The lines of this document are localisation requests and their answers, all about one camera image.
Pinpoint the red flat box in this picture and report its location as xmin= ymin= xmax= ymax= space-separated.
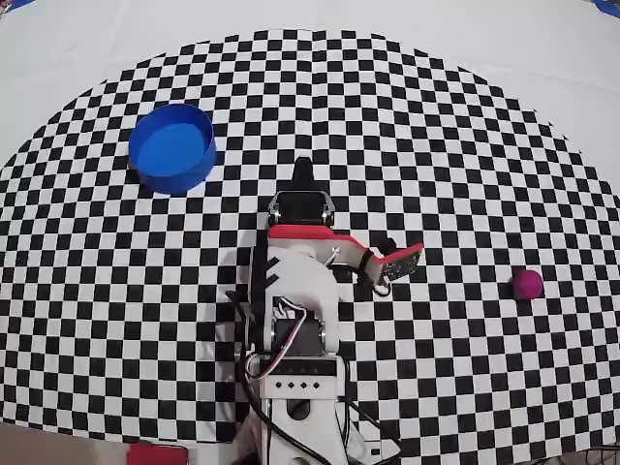
xmin=126 ymin=444 xmax=190 ymax=465

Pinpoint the red white camera mount bracket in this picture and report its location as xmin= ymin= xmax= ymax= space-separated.
xmin=267 ymin=224 xmax=388 ymax=288

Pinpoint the blue round box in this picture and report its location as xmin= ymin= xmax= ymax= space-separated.
xmin=128 ymin=103 xmax=218 ymax=197

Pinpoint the pink faceted ball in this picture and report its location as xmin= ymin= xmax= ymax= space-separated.
xmin=511 ymin=266 xmax=543 ymax=300

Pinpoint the white red black servo wire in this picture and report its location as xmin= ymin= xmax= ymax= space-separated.
xmin=244 ymin=300 xmax=312 ymax=382

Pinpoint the checkerboard printed white paper mat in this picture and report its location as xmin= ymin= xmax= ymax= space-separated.
xmin=0 ymin=0 xmax=620 ymax=459

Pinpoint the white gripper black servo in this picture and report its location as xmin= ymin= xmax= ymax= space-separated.
xmin=267 ymin=157 xmax=336 ymax=228

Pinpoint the black camera cable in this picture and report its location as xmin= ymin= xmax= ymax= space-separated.
xmin=241 ymin=357 xmax=403 ymax=465

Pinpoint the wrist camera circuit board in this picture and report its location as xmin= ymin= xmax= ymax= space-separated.
xmin=381 ymin=243 xmax=425 ymax=283

